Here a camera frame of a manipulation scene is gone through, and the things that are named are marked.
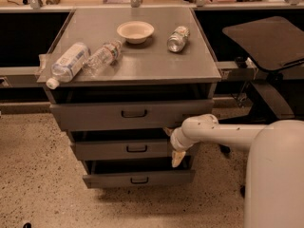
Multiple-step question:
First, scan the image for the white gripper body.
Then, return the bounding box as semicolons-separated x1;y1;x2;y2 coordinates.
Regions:
170;127;194;152

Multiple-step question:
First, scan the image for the grey drawer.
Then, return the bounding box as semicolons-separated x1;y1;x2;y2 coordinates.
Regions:
50;100;214;131
83;157;195;188
70;128;173;161

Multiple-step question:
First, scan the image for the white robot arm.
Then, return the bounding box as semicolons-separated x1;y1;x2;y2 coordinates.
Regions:
164;114;304;228

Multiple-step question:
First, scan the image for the grey top drawer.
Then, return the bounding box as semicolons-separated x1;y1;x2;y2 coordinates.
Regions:
50;100;214;131

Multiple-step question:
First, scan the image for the grey drawer cabinet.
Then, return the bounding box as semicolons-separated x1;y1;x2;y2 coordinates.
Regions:
36;6;222;176

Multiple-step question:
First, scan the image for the grey bottom drawer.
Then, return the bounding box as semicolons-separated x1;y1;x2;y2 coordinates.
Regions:
83;157;195;188

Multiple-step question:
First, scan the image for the crushed clear plastic bottle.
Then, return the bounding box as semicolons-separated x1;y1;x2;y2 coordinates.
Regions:
167;26;190;53

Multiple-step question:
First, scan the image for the clear water bottle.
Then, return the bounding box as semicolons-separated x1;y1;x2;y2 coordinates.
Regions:
83;40;122;76

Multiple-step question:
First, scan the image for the white paper bowl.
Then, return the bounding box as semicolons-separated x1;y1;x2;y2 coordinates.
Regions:
117;21;154;45

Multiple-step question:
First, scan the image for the white labelled plastic bottle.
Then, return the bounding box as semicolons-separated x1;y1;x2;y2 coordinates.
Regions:
46;42;90;89

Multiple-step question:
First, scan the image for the black office chair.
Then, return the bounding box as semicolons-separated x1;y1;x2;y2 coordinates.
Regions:
208;15;304;199

